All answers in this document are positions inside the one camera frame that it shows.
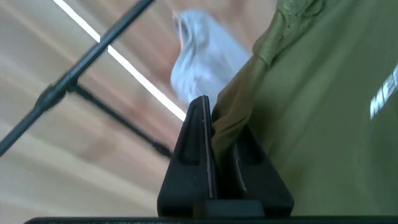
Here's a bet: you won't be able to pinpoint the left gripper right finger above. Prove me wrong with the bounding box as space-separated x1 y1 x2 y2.
216 124 295 218

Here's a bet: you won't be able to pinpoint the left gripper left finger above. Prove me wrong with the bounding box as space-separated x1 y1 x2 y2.
157 95 218 218

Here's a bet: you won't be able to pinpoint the green garment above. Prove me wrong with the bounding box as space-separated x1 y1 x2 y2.
211 0 398 217

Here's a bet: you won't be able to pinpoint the pale grey shorts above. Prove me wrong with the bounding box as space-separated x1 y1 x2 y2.
170 8 252 107

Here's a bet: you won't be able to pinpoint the pink clothes hanger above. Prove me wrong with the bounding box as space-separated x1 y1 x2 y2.
172 10 185 51

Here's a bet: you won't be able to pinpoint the black clothes rack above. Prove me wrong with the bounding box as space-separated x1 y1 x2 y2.
0 0 174 159

